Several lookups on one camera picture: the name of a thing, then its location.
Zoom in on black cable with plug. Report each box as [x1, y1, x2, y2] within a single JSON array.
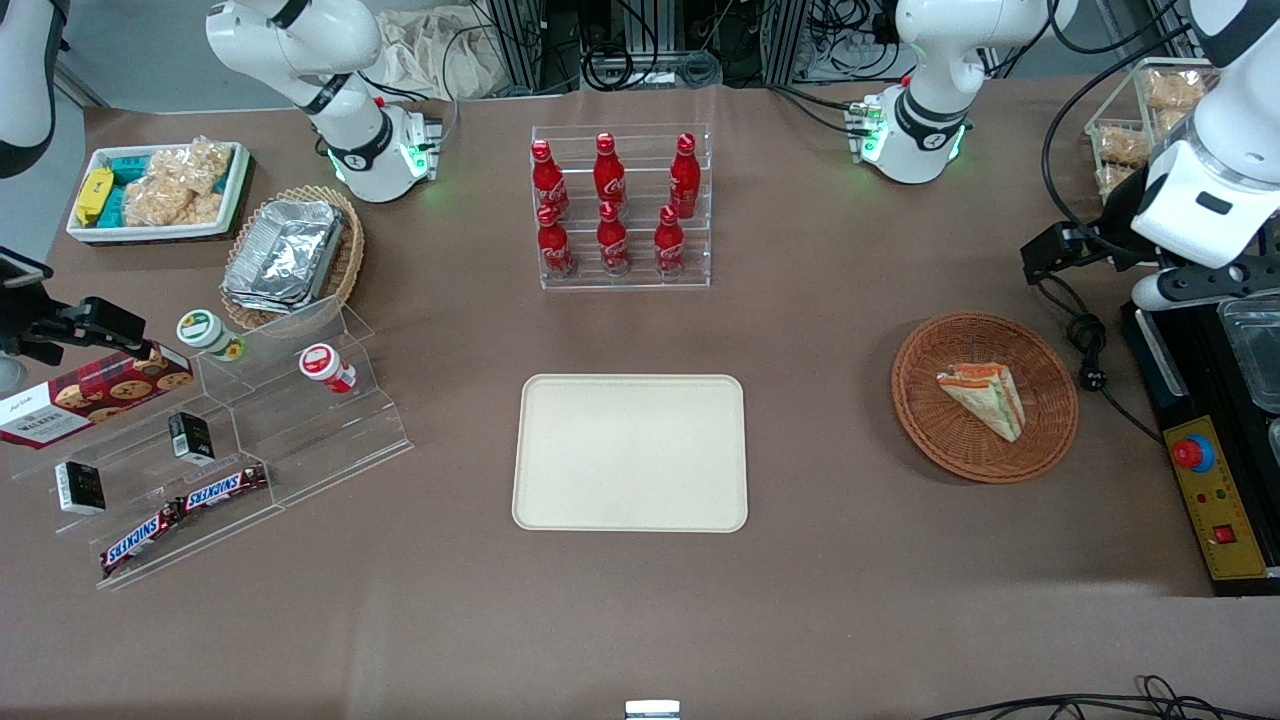
[[1030, 20, 1223, 446]]

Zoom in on green lid white cup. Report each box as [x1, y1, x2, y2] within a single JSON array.
[[176, 309, 247, 363]]

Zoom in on stacked aluminium foil containers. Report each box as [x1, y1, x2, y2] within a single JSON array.
[[221, 199, 347, 314]]

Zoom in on oval light wicker basket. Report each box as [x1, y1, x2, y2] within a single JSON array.
[[219, 184, 367, 332]]

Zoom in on red tartan cookie box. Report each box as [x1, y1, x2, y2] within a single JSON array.
[[0, 342, 195, 451]]

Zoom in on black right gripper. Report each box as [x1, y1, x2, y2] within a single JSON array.
[[0, 290, 153, 367]]

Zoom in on beige rectangular serving tray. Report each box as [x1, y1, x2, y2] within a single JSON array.
[[511, 373, 750, 534]]

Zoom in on clear bag of rice crackers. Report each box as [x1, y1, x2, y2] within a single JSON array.
[[121, 136, 234, 228]]

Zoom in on clear acrylic stepped shelf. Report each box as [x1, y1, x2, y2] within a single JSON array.
[[9, 294, 415, 592]]

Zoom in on brown snickers bar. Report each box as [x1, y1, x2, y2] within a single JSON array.
[[99, 502, 187, 579], [179, 464, 270, 514]]

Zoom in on red lid white cup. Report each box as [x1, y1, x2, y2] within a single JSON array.
[[298, 342, 358, 395]]

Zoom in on small black white box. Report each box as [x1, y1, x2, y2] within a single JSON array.
[[54, 460, 107, 516], [167, 410, 216, 465]]

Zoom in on red cola bottle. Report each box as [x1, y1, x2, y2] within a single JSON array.
[[530, 138, 571, 221], [593, 131, 628, 209], [668, 132, 701, 220], [653, 204, 687, 277], [596, 200, 632, 277], [536, 203, 577, 280]]

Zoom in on triangle sandwich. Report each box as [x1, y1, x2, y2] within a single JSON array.
[[935, 361, 1027, 444]]

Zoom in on white rectangular snack bin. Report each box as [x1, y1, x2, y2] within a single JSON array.
[[66, 141, 253, 246]]

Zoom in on black yellow control box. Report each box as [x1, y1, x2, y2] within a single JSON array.
[[1119, 298, 1280, 599]]

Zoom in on clear plastic lidded box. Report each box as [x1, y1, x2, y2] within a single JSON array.
[[1217, 297, 1280, 415]]

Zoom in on black cables bundle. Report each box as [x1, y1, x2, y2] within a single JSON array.
[[918, 674, 1280, 720]]

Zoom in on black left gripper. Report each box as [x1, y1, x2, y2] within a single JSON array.
[[1020, 165, 1169, 288]]

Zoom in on round brown wicker basket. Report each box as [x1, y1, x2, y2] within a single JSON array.
[[890, 311, 1080, 486]]

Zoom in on yellow snack packet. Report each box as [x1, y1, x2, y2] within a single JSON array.
[[74, 167, 115, 227]]

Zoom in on clear acrylic bottle rack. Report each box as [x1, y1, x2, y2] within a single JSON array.
[[530, 123, 712, 292]]

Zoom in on teal snack packets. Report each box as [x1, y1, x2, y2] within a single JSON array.
[[98, 150, 153, 228]]

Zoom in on beige crumpled cloth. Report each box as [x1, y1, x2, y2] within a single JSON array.
[[372, 8, 503, 102]]

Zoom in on clear plastic bread container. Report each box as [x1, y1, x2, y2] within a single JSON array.
[[1084, 56, 1223, 204]]

